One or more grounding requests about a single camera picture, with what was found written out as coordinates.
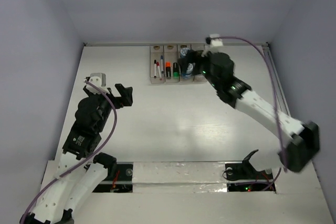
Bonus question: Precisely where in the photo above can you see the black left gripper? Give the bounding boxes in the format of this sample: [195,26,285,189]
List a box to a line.
[86,83,132,131]

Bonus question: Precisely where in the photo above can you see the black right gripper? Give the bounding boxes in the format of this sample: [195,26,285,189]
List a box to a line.
[178,47,221,90]

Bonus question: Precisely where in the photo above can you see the blue cleaning gel jar front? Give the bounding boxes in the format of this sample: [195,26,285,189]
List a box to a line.
[181,63,194,79]

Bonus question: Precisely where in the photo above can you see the blue cleaning gel jar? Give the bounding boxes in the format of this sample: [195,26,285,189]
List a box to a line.
[181,63,194,79]
[180,47,190,58]

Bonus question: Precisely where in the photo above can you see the blue cleaning gel jar back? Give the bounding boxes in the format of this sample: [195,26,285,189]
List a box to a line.
[180,47,190,58]

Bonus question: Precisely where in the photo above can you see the green highlighter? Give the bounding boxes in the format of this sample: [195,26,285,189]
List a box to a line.
[173,62,180,79]

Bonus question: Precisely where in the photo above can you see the orange highlighter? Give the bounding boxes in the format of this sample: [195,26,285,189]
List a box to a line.
[165,61,171,79]

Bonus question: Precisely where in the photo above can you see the clear paperclip jar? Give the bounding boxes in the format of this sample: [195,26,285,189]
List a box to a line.
[194,74,207,82]

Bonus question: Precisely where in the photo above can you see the blue capped white marker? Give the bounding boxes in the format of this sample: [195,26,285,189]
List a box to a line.
[160,55,164,75]

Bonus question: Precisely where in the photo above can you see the red capped white marker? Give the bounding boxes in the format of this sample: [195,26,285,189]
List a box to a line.
[156,62,162,78]

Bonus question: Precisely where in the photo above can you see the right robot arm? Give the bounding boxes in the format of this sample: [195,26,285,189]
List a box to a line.
[178,48,320,178]

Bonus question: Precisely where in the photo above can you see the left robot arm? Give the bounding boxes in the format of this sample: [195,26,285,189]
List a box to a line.
[19,79,133,223]

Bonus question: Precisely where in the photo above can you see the clear four-compartment organizer tray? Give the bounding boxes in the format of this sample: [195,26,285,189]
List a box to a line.
[149,43,208,84]

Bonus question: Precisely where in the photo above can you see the white foam front board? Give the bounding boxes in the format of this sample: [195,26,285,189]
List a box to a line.
[75,162,332,223]

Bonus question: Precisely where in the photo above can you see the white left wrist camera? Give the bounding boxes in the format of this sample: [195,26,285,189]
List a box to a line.
[84,72,109,94]

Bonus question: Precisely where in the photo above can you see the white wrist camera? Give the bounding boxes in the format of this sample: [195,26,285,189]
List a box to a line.
[202,34,224,57]
[84,72,109,94]

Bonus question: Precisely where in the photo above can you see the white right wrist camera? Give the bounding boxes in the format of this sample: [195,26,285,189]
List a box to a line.
[202,34,224,57]

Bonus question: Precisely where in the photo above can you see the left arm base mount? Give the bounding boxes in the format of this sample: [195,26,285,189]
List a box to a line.
[93,163,133,193]

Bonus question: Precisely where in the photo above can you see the metal rail right side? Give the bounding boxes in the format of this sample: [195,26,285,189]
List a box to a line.
[262,42,304,158]

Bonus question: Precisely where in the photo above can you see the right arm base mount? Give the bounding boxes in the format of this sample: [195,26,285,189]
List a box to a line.
[222,163,276,193]

